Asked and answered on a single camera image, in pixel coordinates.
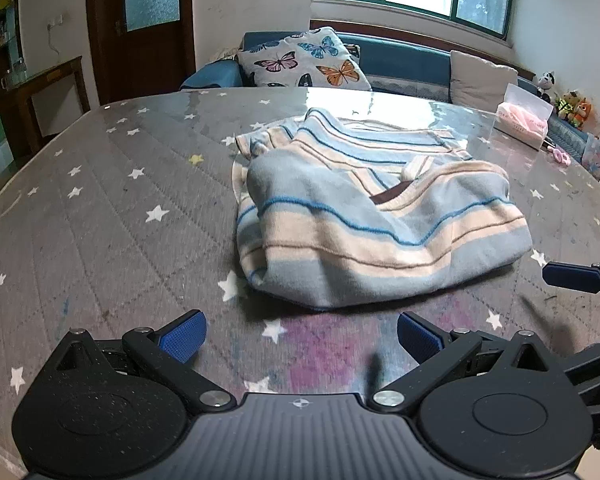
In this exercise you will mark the beige cloth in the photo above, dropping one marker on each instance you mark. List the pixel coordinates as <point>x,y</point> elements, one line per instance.
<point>227,54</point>

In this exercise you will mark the blue beige striped sweater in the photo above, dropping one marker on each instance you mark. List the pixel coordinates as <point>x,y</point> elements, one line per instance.
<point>360,210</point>

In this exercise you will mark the white wall socket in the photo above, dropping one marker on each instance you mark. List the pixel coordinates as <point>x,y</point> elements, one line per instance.
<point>55,22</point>

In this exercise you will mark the butterfly print pillow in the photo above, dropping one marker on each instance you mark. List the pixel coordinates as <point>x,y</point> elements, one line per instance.
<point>305,60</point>

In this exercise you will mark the pink scissors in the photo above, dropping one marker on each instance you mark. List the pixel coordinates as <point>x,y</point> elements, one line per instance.
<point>559,155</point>

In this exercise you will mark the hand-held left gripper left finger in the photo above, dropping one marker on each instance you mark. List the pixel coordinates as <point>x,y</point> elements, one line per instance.
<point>182,337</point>

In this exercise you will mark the dark wooden cabinet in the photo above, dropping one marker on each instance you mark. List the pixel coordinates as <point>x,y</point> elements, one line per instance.
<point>0,45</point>

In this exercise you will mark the panda plush toy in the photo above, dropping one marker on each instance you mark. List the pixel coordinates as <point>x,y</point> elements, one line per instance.
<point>545,85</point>

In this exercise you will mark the dark wooden desk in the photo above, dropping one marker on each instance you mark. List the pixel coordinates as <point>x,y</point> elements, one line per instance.
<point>50,90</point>

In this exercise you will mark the yellow green plush toy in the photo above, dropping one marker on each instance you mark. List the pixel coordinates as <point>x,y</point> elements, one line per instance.
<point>566,105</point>

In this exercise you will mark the clear box with pink contents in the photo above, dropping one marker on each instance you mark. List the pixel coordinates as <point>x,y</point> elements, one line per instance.
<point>522,117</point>

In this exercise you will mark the dark wooden door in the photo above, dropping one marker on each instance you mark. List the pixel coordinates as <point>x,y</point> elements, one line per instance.
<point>140,25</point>

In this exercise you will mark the plain beige pillow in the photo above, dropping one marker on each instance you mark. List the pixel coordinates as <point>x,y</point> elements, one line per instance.
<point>480,80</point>

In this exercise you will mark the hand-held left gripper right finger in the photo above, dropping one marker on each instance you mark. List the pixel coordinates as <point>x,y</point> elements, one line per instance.
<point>420,337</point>

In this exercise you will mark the blue sofa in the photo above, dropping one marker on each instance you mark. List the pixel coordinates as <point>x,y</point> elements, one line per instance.
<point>395,60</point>

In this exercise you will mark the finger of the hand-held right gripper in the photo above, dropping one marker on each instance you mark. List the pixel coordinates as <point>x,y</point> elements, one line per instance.
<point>597,372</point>
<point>572,276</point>

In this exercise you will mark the grey star-patterned table cover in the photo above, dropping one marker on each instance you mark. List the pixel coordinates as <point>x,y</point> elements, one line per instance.
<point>105,210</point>

